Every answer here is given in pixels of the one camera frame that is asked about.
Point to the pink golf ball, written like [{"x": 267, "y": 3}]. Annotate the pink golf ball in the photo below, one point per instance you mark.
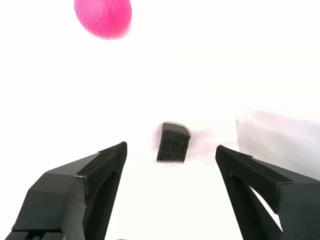
[{"x": 102, "y": 17}]

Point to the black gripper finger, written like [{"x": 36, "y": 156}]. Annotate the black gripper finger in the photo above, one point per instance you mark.
[
  {"x": 300, "y": 205},
  {"x": 57, "y": 200}
]

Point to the small black box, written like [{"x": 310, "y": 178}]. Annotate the small black box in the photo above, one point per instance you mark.
[{"x": 172, "y": 145}]

